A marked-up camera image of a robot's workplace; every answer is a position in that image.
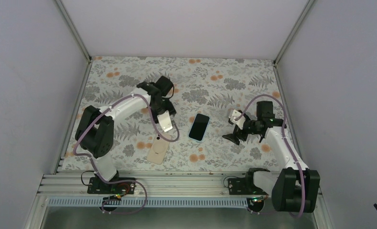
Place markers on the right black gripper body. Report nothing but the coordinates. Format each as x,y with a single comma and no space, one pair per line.
254,128

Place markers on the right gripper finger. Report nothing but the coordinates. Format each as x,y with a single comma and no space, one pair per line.
233,138
239,134

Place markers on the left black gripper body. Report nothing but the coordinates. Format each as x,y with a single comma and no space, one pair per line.
157,108

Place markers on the beige phone case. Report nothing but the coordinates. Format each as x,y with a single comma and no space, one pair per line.
158,150

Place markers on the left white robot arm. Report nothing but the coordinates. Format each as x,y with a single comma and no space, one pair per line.
95,132

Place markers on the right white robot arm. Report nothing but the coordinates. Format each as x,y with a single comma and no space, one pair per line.
295,188

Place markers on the black phone light-blue case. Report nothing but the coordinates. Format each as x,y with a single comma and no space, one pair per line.
199,127

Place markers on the floral patterned table mat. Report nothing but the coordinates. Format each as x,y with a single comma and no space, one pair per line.
211,87

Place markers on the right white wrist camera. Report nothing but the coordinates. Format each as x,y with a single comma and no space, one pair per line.
237,118

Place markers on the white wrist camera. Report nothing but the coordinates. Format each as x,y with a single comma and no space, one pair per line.
164,121
237,118

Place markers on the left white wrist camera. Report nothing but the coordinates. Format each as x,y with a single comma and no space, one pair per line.
164,121

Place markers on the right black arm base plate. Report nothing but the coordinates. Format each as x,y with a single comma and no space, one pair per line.
240,186

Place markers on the left aluminium frame post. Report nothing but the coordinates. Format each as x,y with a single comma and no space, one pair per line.
73,29

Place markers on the aluminium frame post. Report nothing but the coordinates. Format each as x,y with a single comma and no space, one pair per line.
73,29
304,13

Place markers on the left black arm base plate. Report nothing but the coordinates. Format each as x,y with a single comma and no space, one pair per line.
96,186

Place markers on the light-blue slotted cable duct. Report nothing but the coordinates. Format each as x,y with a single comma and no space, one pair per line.
151,202

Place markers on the aluminium front rail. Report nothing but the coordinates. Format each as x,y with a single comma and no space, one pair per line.
157,184

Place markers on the right aluminium frame post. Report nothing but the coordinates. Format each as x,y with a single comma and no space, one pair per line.
304,13

